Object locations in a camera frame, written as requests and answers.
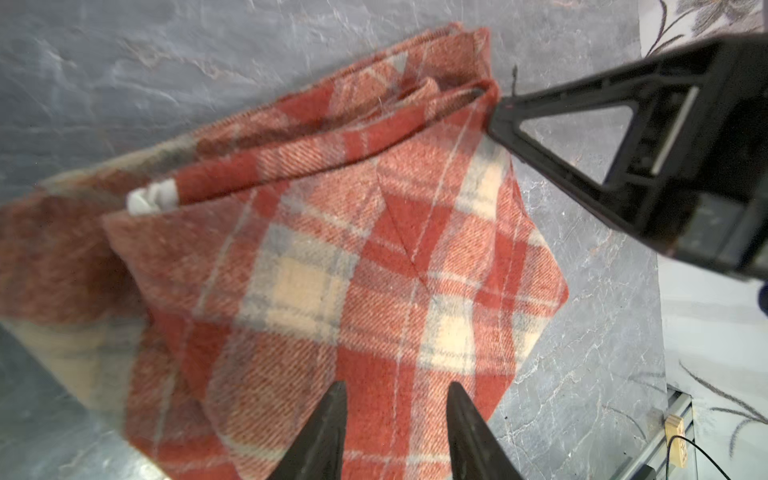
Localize red plaid skirt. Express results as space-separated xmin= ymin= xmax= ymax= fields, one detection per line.
xmin=1 ymin=24 xmax=568 ymax=479

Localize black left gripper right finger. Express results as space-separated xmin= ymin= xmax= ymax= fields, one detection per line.
xmin=446 ymin=382 xmax=523 ymax=480

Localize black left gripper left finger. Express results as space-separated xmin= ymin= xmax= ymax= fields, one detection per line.
xmin=267 ymin=381 xmax=347 ymax=480

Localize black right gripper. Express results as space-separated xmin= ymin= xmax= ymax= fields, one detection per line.
xmin=488 ymin=34 xmax=767 ymax=280

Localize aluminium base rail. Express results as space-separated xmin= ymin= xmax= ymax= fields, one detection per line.
xmin=611 ymin=387 xmax=698 ymax=479

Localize small wooden block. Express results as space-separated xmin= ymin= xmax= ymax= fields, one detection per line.
xmin=664 ymin=415 xmax=689 ymax=469

